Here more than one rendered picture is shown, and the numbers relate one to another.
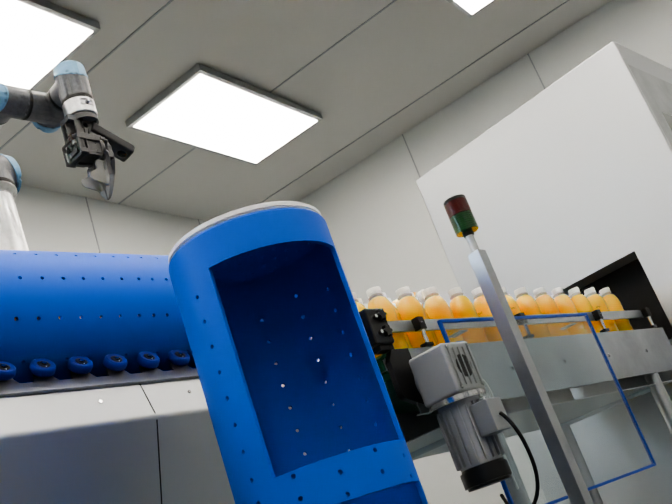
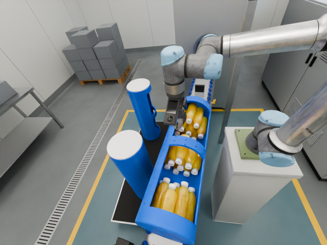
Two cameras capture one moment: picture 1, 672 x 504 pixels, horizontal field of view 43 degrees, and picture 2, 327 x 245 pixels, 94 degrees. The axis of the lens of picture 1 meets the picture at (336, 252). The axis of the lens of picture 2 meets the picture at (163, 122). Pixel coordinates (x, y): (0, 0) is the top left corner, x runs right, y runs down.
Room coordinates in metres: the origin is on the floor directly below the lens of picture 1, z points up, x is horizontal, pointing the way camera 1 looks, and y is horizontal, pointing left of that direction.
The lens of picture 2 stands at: (2.21, 0.27, 1.94)
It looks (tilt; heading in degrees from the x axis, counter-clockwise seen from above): 45 degrees down; 166
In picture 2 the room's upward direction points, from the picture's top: 10 degrees counter-clockwise
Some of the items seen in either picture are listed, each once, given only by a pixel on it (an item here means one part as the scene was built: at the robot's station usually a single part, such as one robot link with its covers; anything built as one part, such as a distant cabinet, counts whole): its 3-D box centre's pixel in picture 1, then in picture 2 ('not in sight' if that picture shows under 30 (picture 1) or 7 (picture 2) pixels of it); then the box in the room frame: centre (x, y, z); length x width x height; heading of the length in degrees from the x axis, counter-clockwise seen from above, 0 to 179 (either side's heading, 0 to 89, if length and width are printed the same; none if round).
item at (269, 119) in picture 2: not in sight; (270, 126); (1.91, 0.87, 1.35); 0.13 x 0.12 x 0.14; 140
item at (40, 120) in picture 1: (47, 109); (204, 64); (1.80, 0.54, 1.71); 0.11 x 0.11 x 0.08; 50
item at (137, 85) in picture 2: not in sight; (138, 84); (0.61, 0.46, 1.03); 0.28 x 0.28 x 0.01
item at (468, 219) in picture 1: (464, 223); not in sight; (2.18, -0.35, 1.18); 0.06 x 0.06 x 0.05
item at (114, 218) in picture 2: not in sight; (149, 162); (1.04, 0.26, 0.08); 1.50 x 0.52 x 0.15; 151
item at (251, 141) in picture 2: not in sight; (262, 139); (1.90, 0.88, 1.23); 0.15 x 0.15 x 0.10
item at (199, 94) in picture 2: not in sight; (199, 90); (1.06, 1.01, 1.00); 0.10 x 0.04 x 0.15; 51
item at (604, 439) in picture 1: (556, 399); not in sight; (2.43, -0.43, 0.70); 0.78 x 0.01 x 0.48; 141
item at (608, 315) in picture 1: (543, 319); not in sight; (2.66, -0.54, 0.96); 1.60 x 0.01 x 0.03; 141
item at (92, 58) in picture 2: not in sight; (98, 55); (-2.15, 0.00, 0.59); 1.20 x 0.80 x 1.19; 61
